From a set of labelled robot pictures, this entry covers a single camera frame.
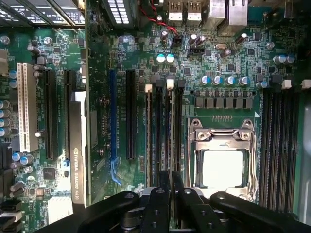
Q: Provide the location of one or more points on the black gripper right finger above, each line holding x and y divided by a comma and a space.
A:
194, 211

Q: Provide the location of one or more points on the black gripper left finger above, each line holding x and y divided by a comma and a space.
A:
155, 208

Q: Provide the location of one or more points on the RAM slot with black latch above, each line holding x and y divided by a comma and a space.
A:
159, 116
275, 145
179, 116
264, 145

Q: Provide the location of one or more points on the silver CPU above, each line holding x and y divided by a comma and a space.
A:
222, 168

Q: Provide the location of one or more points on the metal CPU socket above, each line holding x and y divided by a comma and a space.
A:
219, 139

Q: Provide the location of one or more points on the metal socket cover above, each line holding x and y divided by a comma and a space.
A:
219, 138

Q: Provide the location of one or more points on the silver chipset heat sink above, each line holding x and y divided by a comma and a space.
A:
59, 210

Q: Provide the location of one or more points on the black expansion slot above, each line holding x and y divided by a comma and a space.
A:
51, 114
130, 114
69, 82

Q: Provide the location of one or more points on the NVIDIA Quadro K620 graphics card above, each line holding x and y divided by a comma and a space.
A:
78, 145

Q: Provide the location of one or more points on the blue expansion slot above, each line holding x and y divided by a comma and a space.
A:
113, 114

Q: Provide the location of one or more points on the silver blue capacitor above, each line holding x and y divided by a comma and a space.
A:
170, 59
161, 59
263, 84
230, 80
217, 80
205, 80
244, 80

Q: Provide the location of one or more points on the black SATA connector block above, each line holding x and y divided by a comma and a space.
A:
9, 216

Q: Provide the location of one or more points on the green PC motherboard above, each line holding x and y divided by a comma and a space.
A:
218, 61

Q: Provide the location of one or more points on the black four-pin header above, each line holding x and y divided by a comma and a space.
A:
196, 51

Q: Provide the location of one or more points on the white PCI expansion slot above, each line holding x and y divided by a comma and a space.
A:
24, 106

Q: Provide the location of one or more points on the black fan header connector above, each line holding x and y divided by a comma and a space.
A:
177, 41

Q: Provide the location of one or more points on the metal USB port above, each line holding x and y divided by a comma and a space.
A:
194, 11
175, 11

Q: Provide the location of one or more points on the metal rear port block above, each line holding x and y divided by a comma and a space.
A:
217, 9

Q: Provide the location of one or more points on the metal ethernet port block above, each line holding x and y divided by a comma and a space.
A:
238, 12

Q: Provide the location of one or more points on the perforated metal slot bracket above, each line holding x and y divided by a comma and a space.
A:
117, 12

